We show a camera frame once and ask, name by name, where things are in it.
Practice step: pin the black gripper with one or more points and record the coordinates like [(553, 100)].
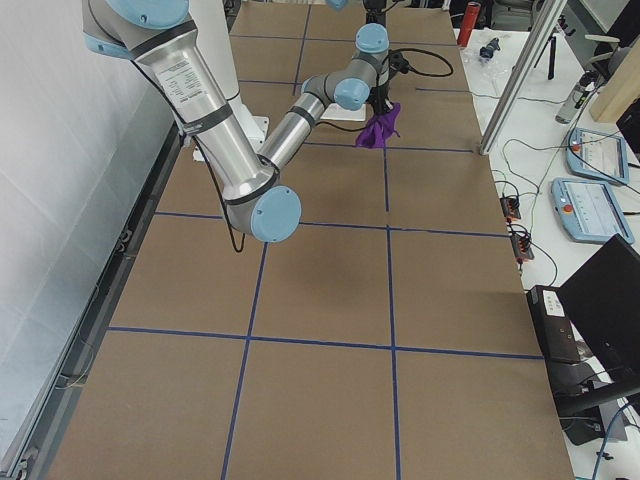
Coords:
[(382, 93)]

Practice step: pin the purple towel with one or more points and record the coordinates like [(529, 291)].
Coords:
[(379, 129)]

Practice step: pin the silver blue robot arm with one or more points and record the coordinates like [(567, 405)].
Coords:
[(186, 45), (375, 10)]

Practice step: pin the white wooden towel rack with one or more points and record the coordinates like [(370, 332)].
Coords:
[(335, 112)]

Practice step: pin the clear plastic wrap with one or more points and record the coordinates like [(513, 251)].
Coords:
[(496, 70)]

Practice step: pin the dark blue folded umbrella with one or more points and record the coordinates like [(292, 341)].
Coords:
[(488, 51)]

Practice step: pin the red cylinder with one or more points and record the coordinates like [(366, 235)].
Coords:
[(468, 23)]

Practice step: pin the grey water bottle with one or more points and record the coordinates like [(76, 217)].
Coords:
[(576, 97)]

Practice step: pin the black tripod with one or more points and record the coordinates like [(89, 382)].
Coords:
[(561, 27)]

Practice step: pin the far blue teach pendant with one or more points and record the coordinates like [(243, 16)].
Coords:
[(597, 155)]

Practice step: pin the blue teach pendant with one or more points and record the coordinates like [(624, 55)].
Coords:
[(589, 211), (597, 155)]

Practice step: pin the near blue teach pendant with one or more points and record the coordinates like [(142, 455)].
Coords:
[(589, 211)]

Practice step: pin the black desktop box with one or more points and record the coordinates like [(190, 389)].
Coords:
[(553, 328)]

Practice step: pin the black monitor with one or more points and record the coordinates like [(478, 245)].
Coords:
[(601, 299)]

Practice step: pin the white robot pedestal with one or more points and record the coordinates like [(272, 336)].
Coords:
[(214, 45)]

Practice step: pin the aluminium frame post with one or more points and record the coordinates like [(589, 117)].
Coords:
[(537, 38)]

